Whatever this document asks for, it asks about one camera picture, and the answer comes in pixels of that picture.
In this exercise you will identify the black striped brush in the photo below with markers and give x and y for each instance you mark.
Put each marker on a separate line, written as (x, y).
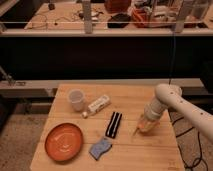
(113, 125)

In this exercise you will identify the white plastic bottle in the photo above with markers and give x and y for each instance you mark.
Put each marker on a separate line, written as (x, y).
(96, 106)

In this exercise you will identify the blue sponge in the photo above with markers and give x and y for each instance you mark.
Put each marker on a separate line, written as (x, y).
(99, 148)

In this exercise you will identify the white ceramic cup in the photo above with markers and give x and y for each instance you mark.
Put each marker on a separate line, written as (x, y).
(77, 99)

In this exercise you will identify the black bowl on bench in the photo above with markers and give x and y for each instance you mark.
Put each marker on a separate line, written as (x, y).
(119, 20)

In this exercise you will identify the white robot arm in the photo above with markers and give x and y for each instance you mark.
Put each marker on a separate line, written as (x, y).
(170, 96)

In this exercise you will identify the translucent orange gripper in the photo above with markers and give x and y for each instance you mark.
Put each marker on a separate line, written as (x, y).
(145, 125)

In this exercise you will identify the orange plate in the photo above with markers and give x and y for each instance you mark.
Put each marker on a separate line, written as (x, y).
(64, 142)

